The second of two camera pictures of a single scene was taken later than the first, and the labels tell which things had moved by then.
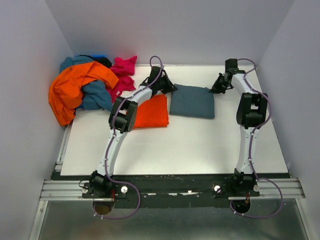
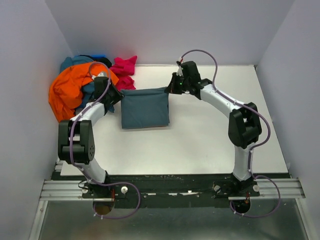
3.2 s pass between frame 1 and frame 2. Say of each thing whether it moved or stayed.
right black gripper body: moved
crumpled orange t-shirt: stayed
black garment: stayed
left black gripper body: moved
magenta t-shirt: stayed
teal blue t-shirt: stayed
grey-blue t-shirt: moved
